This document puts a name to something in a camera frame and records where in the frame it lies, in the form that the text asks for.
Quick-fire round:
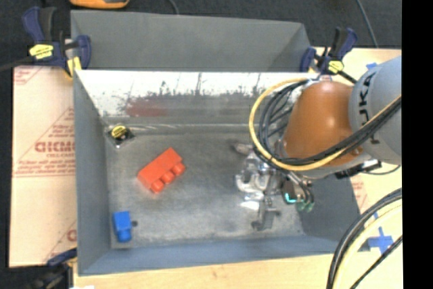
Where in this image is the black cylinder on white bracket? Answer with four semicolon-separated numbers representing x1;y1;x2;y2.
334;158;383;180

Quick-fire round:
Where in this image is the grey metal bin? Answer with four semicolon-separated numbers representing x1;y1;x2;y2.
70;9;362;277

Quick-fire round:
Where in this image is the red toy building brick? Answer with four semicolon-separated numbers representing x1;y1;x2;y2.
137;147;187;194

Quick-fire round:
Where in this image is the brown cardboard board, red print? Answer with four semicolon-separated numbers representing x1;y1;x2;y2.
8;64;371;268

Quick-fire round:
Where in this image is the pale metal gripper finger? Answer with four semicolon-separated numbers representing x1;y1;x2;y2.
240;191;282;231
231;142;272;190

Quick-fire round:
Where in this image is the black and yellow small tool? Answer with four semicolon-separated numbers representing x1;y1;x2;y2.
107;125;135;149

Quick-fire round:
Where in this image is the blue toy building brick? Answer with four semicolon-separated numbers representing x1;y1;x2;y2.
111;210;133;244

